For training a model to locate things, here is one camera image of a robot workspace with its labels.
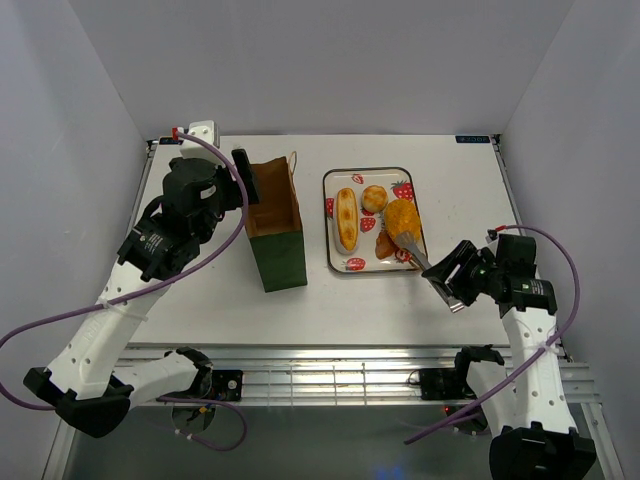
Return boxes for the metal food tongs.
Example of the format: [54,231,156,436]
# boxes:
[393,231,461,313]

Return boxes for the blue label sticker right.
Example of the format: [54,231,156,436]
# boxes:
[455,135,491,144]

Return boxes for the aluminium table rail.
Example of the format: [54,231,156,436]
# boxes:
[119,344,601,409]

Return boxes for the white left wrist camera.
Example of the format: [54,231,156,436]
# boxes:
[171,120,220,163]

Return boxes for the green brown paper bag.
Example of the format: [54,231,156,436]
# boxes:
[245,156,307,293]

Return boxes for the small brown croissant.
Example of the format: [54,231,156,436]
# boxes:
[375,230,399,260]

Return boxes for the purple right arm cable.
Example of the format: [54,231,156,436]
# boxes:
[403,224,581,446]

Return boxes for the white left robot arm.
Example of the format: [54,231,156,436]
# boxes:
[23,149,259,438]

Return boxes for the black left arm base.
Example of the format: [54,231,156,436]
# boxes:
[209,370,244,402]

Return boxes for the long sesame bread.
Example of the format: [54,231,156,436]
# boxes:
[334,188,359,254]

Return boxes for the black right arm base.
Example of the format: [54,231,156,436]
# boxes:
[407,368,474,401]

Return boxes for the small round bun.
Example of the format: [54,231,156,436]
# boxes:
[361,185,388,213]

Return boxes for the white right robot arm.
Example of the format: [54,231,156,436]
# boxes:
[422,231,597,479]

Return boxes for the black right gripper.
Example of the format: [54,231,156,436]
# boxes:
[421,239,503,307]

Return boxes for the large orange crumb bread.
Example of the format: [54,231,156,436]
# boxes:
[384,199,421,248]

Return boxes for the strawberry pattern tray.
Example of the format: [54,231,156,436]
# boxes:
[323,167,418,275]

